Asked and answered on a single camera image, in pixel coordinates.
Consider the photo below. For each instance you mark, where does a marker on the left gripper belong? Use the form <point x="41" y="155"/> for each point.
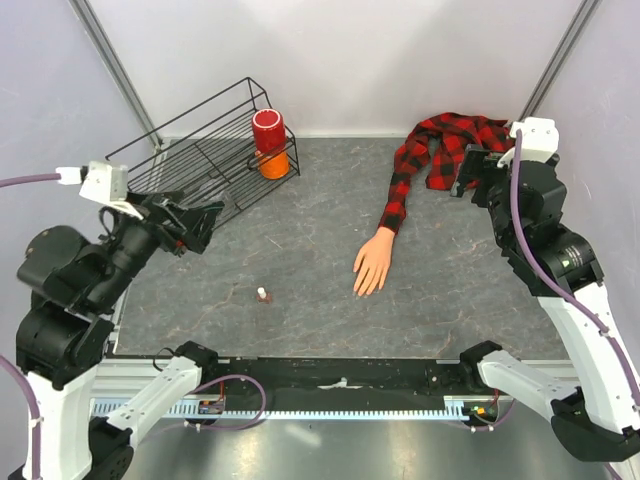
<point x="196" y="222"/>

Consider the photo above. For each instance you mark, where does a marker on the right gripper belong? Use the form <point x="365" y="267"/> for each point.
<point x="477" y="163"/>

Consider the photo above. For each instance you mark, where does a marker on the glitter nail polish bottle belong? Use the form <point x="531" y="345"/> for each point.
<point x="264" y="297"/>

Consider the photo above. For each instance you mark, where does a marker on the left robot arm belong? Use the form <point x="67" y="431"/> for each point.
<point x="60" y="343"/>

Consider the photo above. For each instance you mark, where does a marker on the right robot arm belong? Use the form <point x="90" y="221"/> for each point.
<point x="595" y="418"/>

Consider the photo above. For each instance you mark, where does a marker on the clear plastic cup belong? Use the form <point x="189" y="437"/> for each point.
<point x="216" y="195"/>

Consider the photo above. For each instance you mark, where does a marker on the red plaid shirt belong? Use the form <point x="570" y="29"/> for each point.
<point x="439" y="142"/>

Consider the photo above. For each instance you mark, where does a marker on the orange cup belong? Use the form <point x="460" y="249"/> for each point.
<point x="273" y="167"/>

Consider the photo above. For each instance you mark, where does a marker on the red cup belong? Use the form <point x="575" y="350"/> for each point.
<point x="268" y="130"/>

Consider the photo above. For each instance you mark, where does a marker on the mannequin hand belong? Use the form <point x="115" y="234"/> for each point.
<point x="373" y="262"/>

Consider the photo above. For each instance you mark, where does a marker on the black wire rack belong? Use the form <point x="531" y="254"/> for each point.
<point x="212" y="140"/>

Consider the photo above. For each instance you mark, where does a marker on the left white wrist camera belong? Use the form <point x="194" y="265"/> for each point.
<point x="105" y="183"/>

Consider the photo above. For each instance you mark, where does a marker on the slotted cable duct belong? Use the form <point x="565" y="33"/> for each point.
<point x="451" y="409"/>

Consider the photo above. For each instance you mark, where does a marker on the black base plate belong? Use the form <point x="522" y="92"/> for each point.
<point x="337" y="383"/>

